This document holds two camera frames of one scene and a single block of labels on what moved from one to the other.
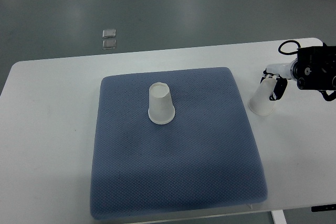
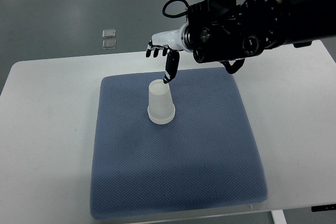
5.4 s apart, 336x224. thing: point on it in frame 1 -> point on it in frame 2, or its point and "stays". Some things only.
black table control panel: [332, 207] stays
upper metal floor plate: [109, 33] stays
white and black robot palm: [284, 71] -> [174, 39]
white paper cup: [261, 102] -> [161, 108]
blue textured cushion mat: [173, 140] stays
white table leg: [279, 216] stays
